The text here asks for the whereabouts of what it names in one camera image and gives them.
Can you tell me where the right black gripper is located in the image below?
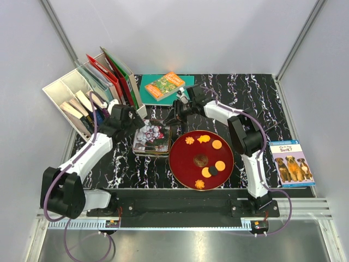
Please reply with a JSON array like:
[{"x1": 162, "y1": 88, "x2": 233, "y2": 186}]
[{"x1": 163, "y1": 99, "x2": 196, "y2": 127}]

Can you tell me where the gold tin lid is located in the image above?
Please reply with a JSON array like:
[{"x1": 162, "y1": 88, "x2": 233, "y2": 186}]
[{"x1": 133, "y1": 119, "x2": 172, "y2": 153}]

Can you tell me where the gold cookie tin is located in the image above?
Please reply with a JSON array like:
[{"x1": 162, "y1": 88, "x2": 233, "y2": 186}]
[{"x1": 132, "y1": 120, "x2": 173, "y2": 158}]

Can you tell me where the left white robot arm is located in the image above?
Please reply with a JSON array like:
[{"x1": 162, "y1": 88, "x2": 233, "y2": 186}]
[{"x1": 40, "y1": 104, "x2": 144, "y2": 222}]

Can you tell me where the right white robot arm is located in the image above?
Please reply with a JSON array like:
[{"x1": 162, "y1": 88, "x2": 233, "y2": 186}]
[{"x1": 164, "y1": 84, "x2": 272, "y2": 217}]

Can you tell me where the orange paperback book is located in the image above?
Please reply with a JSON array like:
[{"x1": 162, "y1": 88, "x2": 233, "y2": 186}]
[{"x1": 145, "y1": 72, "x2": 185, "y2": 101}]

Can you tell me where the orange swirl cookie top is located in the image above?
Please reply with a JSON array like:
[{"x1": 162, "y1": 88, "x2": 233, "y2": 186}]
[{"x1": 185, "y1": 136, "x2": 195, "y2": 145}]

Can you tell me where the orange swirl cookie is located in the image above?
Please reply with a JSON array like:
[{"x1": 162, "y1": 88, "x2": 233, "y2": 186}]
[
  {"x1": 185, "y1": 136, "x2": 195, "y2": 145},
  {"x1": 195, "y1": 180, "x2": 205, "y2": 190}
]

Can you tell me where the teal hardcover book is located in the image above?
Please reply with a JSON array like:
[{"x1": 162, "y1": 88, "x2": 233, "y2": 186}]
[{"x1": 139, "y1": 74, "x2": 195, "y2": 106}]

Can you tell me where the blue spine book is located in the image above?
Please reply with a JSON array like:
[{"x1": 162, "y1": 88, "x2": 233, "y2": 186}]
[{"x1": 75, "y1": 90, "x2": 106, "y2": 123}]

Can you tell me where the orange fish cookie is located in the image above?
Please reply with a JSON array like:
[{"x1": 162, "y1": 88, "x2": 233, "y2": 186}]
[{"x1": 197, "y1": 135, "x2": 210, "y2": 143}]

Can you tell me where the purple spine book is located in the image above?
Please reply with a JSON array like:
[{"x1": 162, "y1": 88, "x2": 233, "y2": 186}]
[{"x1": 86, "y1": 91, "x2": 110, "y2": 119}]

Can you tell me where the teal binder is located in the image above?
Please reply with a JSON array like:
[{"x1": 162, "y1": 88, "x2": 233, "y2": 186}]
[{"x1": 75, "y1": 62, "x2": 114, "y2": 103}]

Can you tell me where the red folder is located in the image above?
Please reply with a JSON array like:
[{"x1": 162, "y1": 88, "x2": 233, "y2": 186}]
[{"x1": 86, "y1": 54, "x2": 135, "y2": 107}]

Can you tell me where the black spine book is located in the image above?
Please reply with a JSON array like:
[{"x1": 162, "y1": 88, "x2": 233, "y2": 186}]
[{"x1": 68, "y1": 98, "x2": 94, "y2": 134}]

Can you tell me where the green folder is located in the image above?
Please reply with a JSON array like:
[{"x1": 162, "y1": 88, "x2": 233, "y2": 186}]
[{"x1": 100, "y1": 47, "x2": 143, "y2": 110}]

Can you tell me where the round biscuit top right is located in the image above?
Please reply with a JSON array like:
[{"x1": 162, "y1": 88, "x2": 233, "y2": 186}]
[{"x1": 212, "y1": 140, "x2": 222, "y2": 150}]

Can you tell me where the round biscuit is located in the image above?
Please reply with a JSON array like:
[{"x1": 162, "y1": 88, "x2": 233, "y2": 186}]
[
  {"x1": 201, "y1": 167, "x2": 212, "y2": 178},
  {"x1": 215, "y1": 160, "x2": 226, "y2": 171},
  {"x1": 212, "y1": 140, "x2": 222, "y2": 150}
]

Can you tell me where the red round plate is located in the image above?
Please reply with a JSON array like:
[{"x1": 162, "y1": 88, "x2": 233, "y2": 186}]
[{"x1": 169, "y1": 130, "x2": 234, "y2": 191}]

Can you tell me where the white book organizer box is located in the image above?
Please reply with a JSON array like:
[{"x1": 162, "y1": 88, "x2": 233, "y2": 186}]
[{"x1": 43, "y1": 52, "x2": 147, "y2": 141}]

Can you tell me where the tan paperback book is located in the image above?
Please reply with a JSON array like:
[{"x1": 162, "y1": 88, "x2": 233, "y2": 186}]
[{"x1": 59, "y1": 102, "x2": 91, "y2": 137}]

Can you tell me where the round biscuit lower centre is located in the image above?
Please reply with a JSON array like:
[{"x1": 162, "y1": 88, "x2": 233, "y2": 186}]
[{"x1": 201, "y1": 167, "x2": 212, "y2": 178}]

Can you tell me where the black sandwich cookie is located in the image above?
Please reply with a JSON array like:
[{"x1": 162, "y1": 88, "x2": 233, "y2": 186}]
[{"x1": 208, "y1": 166, "x2": 219, "y2": 176}]

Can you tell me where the orange swirl cookie bottom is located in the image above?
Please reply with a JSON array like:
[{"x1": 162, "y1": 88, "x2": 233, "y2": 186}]
[{"x1": 195, "y1": 180, "x2": 205, "y2": 190}]

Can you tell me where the dog picture book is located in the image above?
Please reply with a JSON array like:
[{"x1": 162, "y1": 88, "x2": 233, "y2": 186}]
[{"x1": 269, "y1": 140, "x2": 315, "y2": 188}]

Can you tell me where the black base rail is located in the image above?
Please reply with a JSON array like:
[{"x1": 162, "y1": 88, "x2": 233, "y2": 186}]
[{"x1": 87, "y1": 189, "x2": 280, "y2": 230}]

